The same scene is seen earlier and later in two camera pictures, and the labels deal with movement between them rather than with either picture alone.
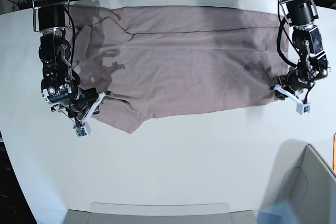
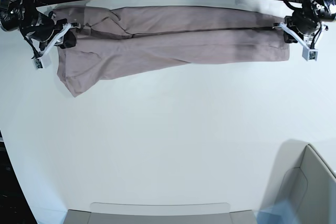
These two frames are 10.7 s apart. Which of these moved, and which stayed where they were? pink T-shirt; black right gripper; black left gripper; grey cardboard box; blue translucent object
Moved: black left gripper; black right gripper; pink T-shirt
Stayed: grey cardboard box; blue translucent object
